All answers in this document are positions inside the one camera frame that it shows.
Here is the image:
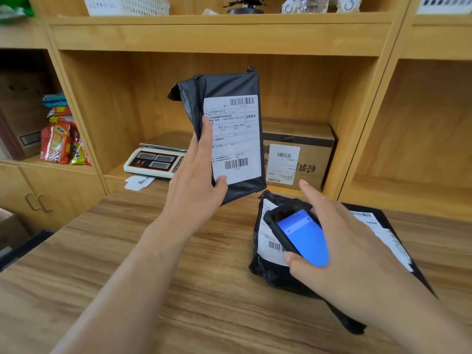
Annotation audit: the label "black handheld scanner blue screen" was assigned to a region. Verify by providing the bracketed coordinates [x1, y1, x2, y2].
[263, 208, 330, 268]

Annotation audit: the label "clear plastic bag white tags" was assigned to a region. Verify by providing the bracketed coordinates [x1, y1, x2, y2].
[281, 0, 363, 14]

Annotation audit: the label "black parcel with large label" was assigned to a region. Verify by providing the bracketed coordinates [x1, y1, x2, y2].
[167, 66, 267, 207]

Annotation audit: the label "person's left hand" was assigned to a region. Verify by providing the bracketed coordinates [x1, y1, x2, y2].
[162, 115, 228, 237]

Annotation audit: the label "white electronic weighing scale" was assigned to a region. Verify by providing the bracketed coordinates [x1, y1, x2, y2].
[123, 142, 189, 180]

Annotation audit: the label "blue snack packet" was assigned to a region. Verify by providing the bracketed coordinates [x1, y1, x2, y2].
[42, 93, 69, 109]

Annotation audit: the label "plain brown cardboard box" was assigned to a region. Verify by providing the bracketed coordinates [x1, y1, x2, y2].
[0, 68, 46, 161]

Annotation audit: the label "printed cardboard box white label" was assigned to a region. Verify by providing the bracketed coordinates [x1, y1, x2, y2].
[261, 120, 336, 192]

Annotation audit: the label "open cardboard carton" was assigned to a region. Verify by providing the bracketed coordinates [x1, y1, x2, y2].
[0, 208, 31, 251]

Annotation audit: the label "black ornament on round base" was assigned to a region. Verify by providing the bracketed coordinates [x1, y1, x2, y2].
[223, 0, 266, 15]

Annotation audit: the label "green plastic bag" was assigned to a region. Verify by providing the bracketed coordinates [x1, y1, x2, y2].
[0, 0, 35, 22]

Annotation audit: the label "person's right forearm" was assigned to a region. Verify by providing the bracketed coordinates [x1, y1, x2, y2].
[363, 282, 472, 354]

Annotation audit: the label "wooden shelf unit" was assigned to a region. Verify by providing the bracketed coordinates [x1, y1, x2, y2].
[0, 0, 472, 233]

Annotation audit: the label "white paper slips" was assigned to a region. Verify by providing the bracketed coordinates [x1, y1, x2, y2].
[124, 175, 156, 192]

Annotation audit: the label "person's left forearm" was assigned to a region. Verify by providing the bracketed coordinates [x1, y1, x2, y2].
[52, 217, 192, 354]

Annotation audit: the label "yellow snack packet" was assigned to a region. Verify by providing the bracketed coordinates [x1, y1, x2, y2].
[69, 138, 91, 166]

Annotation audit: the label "red snack packet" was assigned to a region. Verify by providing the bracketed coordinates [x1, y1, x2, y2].
[40, 121, 74, 165]

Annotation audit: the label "white plastic basket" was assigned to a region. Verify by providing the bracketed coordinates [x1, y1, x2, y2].
[417, 0, 472, 15]
[83, 0, 170, 16]

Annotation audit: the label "crumpled black parcel bag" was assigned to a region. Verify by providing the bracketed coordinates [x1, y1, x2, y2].
[249, 189, 327, 300]

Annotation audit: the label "flat black parcel bag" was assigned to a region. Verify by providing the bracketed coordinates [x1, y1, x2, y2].
[324, 202, 440, 336]

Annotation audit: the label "black chair edge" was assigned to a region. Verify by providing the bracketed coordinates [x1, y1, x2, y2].
[0, 229, 56, 272]

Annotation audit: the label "person's right hand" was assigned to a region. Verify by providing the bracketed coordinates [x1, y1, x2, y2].
[283, 179, 415, 325]

